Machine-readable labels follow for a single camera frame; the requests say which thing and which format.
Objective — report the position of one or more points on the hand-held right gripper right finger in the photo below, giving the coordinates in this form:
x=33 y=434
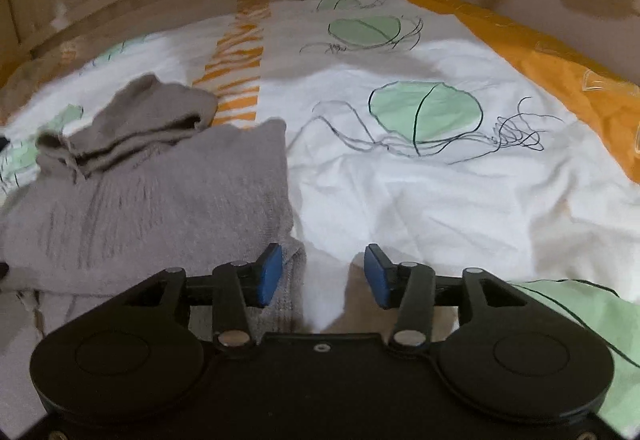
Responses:
x=376 y=277

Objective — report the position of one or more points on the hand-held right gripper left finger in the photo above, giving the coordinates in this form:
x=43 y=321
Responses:
x=270 y=277

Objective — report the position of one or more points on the grey knit sweater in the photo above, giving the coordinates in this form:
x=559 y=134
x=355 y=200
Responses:
x=150 y=200

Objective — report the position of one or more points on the white duvet with green print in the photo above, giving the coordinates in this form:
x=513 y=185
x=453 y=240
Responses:
x=400 y=200

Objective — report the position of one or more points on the orange bed sheet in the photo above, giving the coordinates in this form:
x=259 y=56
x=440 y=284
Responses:
x=550 y=64

